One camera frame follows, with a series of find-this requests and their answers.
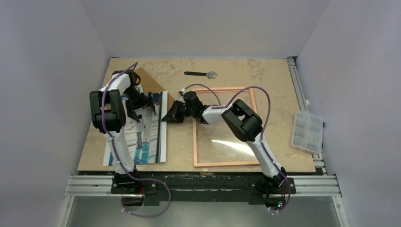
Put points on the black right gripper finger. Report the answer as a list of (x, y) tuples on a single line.
[(166, 118), (177, 114)]

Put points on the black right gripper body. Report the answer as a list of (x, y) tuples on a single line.
[(178, 110)]

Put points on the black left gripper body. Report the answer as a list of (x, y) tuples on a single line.
[(136, 100)]

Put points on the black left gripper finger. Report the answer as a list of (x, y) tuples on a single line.
[(150, 103), (132, 114)]

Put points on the brown cardboard backing board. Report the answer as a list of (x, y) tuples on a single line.
[(149, 84)]

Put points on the pink picture frame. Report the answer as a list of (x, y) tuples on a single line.
[(195, 144)]

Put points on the glossy printed photo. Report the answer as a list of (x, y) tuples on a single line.
[(144, 141)]

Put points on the clear acrylic sheet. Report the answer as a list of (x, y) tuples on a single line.
[(225, 144)]

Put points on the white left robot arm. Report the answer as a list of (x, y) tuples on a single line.
[(110, 107)]

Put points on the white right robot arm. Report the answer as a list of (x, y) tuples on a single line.
[(244, 123)]

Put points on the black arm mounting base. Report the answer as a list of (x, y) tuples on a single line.
[(249, 187)]

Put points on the black adjustable wrench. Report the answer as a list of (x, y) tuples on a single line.
[(210, 75)]

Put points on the clear plastic parts box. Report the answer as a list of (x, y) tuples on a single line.
[(308, 132)]

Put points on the aluminium rail frame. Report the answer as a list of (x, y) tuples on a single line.
[(88, 202)]

